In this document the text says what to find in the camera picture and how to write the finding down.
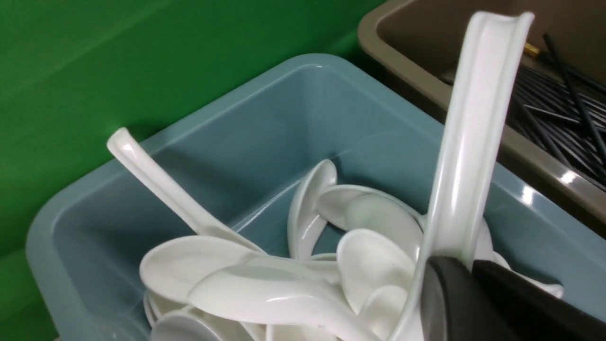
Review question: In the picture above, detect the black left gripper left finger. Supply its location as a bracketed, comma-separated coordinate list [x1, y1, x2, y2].
[420, 257, 517, 341]

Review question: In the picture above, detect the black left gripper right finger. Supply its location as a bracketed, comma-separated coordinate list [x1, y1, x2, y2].
[472, 260, 606, 341]

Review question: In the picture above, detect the white soup spoon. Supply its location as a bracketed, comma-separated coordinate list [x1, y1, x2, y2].
[107, 127, 264, 254]
[389, 11, 535, 341]

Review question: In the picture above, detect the pile of white soup spoons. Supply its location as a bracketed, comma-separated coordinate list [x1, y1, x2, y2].
[139, 159, 564, 341]

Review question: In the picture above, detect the brown plastic chopstick bin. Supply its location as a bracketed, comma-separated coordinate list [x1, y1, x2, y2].
[357, 0, 605, 237]

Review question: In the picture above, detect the teal plastic spoon bin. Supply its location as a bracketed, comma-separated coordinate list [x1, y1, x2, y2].
[26, 54, 606, 341]

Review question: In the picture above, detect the pile of black chopsticks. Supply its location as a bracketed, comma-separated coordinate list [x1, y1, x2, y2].
[507, 44, 605, 190]

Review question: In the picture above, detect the upright white soup spoon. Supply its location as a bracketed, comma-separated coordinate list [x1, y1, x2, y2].
[107, 127, 264, 254]

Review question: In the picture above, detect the green backdrop cloth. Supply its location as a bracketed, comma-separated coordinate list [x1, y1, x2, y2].
[0, 0, 381, 341]

